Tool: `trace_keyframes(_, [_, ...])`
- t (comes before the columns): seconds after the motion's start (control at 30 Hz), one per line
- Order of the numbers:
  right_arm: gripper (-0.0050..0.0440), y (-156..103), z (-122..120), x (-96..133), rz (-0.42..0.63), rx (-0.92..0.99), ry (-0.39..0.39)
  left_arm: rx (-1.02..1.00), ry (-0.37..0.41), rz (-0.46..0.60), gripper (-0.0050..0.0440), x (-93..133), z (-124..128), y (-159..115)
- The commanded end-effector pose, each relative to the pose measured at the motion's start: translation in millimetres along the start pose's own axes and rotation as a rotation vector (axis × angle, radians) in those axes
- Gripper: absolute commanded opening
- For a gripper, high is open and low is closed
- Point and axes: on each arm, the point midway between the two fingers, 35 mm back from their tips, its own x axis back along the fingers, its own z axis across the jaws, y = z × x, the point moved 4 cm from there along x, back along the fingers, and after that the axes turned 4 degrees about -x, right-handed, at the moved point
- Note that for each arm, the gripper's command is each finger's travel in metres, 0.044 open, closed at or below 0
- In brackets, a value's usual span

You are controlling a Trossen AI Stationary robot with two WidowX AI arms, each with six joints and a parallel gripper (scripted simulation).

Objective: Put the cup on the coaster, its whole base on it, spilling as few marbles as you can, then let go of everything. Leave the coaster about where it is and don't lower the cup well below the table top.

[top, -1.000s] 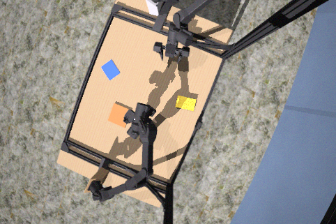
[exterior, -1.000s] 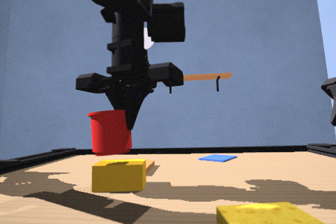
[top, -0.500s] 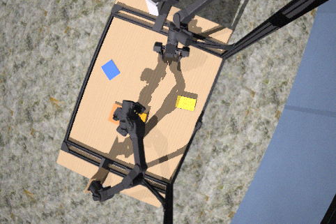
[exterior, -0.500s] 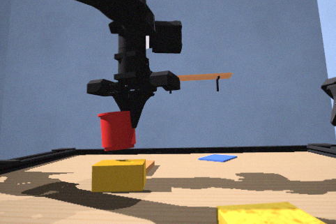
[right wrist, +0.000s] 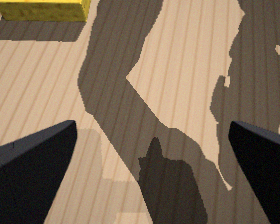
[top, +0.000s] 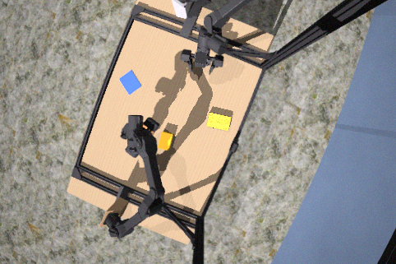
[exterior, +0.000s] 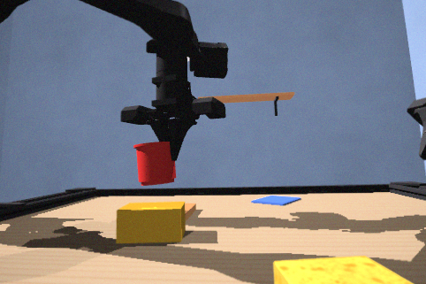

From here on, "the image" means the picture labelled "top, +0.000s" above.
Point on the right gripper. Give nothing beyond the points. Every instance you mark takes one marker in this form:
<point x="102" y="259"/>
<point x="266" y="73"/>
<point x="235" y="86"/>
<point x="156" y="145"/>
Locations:
<point x="187" y="57"/>

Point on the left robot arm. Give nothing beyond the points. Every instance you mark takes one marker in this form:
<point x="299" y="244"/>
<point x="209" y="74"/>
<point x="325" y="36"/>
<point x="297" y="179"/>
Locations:
<point x="146" y="146"/>

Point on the blue flat square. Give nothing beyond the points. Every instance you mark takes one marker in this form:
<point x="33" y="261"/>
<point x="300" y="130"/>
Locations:
<point x="130" y="82"/>

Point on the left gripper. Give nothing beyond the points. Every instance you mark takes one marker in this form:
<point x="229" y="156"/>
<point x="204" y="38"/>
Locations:
<point x="151" y="125"/>

